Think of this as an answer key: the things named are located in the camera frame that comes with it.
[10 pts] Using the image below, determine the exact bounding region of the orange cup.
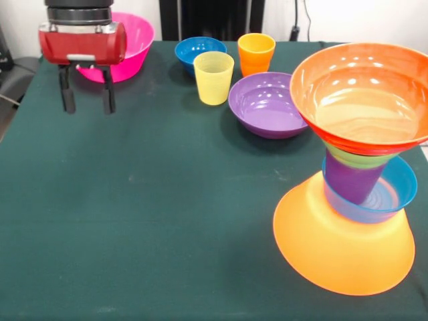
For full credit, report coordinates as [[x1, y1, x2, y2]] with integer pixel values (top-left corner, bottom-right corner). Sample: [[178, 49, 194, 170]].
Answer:
[[237, 32, 276, 78]]

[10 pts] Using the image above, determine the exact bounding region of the pink bowl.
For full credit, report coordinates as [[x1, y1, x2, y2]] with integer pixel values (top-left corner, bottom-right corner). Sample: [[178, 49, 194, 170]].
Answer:
[[75, 11, 156, 84]]

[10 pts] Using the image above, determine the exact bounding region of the yellow cup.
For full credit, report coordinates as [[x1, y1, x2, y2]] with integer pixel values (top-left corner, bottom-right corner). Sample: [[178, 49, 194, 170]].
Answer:
[[193, 51, 235, 106]]

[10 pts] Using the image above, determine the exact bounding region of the large yellow-orange bowl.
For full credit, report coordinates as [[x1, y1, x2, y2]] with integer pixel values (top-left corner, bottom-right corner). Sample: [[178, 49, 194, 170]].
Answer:
[[272, 170, 417, 297]]

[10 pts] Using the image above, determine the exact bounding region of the dark green tablecloth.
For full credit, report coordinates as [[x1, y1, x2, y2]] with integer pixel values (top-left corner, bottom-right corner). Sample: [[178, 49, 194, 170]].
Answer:
[[0, 40, 428, 321]]

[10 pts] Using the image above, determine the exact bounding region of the grey office chair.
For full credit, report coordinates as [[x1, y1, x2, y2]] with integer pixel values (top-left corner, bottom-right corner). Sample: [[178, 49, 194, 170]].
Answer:
[[0, 56, 43, 101]]

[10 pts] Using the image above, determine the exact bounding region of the black hanging power cable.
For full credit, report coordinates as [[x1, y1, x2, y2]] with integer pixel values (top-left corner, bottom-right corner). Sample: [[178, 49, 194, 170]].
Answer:
[[289, 0, 314, 43]]

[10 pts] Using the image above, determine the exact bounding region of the green bowl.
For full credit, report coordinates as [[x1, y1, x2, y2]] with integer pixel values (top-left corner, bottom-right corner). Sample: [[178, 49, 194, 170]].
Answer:
[[324, 142, 395, 170]]

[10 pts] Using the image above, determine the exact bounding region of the light blue bowl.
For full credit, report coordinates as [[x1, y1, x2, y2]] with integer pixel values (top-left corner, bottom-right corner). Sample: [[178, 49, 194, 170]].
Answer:
[[321, 155, 419, 225]]

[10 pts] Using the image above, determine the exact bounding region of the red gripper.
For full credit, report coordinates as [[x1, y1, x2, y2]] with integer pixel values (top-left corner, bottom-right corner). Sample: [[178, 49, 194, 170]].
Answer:
[[37, 21, 128, 116]]

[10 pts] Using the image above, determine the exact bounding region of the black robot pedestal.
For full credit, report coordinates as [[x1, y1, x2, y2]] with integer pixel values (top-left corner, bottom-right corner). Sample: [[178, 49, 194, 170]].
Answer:
[[159, 0, 265, 41]]

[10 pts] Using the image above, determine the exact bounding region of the dark blue bowl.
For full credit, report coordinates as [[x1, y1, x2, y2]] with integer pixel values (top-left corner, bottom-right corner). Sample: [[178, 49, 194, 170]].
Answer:
[[174, 36, 228, 77]]

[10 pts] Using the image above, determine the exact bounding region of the purple cup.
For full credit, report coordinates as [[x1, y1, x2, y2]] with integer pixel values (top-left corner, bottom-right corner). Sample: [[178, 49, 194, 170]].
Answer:
[[324, 150, 385, 206]]

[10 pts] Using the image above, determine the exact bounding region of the purple bowl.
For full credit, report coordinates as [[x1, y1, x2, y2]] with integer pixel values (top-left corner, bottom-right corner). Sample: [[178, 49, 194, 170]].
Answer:
[[228, 72, 309, 140]]

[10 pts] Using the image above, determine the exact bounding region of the red bowl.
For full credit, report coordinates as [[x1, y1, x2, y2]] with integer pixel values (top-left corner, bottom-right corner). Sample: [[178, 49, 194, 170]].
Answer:
[[289, 41, 428, 157]]

